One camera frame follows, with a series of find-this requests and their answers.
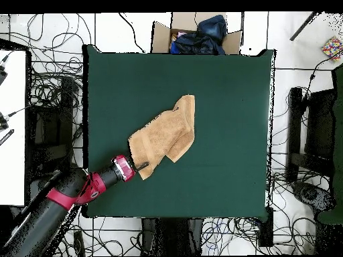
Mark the dark blue laundry pile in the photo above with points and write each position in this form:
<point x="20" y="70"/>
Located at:
<point x="206" y="37"/>

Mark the black rectangular block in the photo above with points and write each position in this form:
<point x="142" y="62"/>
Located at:
<point x="265" y="227"/>

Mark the dark green table cloth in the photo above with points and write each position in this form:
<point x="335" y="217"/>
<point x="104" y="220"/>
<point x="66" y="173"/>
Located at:
<point x="338" y="160"/>
<point x="227" y="174"/>

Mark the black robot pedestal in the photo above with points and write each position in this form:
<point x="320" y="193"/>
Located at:
<point x="171" y="235"/>

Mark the white desk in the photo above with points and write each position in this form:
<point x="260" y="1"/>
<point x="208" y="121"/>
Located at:
<point x="12" y="133"/>

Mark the black round stand base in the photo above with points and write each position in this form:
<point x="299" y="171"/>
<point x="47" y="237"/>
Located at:
<point x="308" y="192"/>

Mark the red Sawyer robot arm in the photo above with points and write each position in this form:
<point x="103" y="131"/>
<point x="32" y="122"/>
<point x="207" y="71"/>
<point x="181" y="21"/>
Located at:
<point x="43" y="219"/>

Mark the multicoloured patterned box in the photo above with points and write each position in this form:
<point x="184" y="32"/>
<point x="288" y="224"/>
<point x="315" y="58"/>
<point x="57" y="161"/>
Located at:
<point x="332" y="48"/>

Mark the brown cardboard box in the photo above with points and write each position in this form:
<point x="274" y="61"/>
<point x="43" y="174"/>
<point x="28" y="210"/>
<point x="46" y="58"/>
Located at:
<point x="160" y="37"/>

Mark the black device on desk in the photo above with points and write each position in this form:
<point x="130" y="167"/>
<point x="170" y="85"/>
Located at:
<point x="2" y="75"/>

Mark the grey metal bar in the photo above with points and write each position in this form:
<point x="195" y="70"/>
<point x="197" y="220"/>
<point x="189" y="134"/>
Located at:
<point x="302" y="26"/>

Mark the tan terry towel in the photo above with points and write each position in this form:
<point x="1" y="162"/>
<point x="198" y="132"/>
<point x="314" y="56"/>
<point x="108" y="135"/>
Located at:
<point x="163" y="133"/>

